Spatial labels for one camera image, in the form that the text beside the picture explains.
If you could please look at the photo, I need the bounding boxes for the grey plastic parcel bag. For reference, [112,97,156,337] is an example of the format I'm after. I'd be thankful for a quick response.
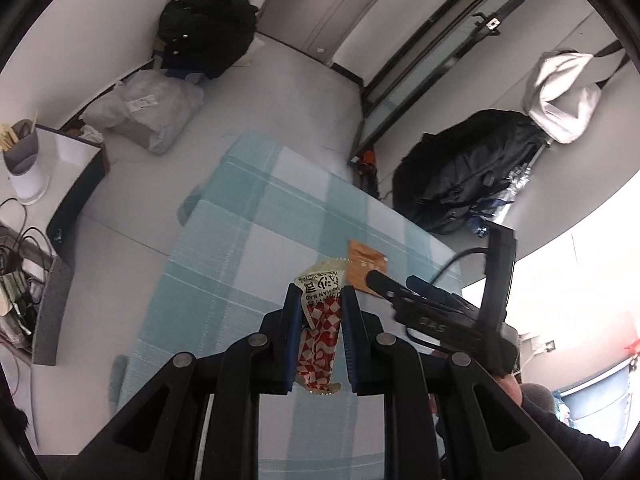
[80,70,204,155]

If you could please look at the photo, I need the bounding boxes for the black framed glass door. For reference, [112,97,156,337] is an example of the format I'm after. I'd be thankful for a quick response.
[348,0,526,165]

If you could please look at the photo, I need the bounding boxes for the black hanging backpack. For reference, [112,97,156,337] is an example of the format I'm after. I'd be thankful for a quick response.
[392,110,547,234]

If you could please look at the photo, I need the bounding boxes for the white hanging bag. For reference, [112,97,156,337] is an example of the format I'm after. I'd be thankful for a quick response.
[522,50,602,144]

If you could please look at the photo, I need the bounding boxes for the orange black tool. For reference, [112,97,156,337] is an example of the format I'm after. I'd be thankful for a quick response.
[356,148,378,195]

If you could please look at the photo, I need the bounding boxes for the person right hand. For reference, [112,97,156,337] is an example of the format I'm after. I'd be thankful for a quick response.
[495,374,524,406]

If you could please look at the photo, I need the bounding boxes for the folded blue silver umbrella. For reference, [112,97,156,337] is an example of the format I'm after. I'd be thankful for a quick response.
[466,164,532,237]

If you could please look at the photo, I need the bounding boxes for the teal checked tablecloth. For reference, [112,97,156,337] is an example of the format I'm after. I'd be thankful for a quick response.
[119,133,461,479]

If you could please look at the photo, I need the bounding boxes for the red white snack wrapper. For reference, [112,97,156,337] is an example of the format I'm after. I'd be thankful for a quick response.
[294,259,349,396]

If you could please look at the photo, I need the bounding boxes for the brown sachet packet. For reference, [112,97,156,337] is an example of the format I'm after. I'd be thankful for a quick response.
[346,240,388,297]

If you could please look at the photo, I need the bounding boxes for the black backpack on floor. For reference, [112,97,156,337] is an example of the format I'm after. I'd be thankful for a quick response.
[156,0,258,79]

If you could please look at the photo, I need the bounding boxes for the white side cabinet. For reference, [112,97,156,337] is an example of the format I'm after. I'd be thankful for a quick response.
[1,127,106,257]

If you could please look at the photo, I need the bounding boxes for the black tangled cables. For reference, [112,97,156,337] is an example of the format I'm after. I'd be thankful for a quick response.
[0,196,54,306]

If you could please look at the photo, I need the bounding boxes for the grey white utensil holder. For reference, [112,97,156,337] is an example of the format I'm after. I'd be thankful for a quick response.
[1,119,50,205]

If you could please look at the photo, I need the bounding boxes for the grey entrance door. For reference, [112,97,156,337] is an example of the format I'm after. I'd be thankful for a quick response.
[257,0,376,63]

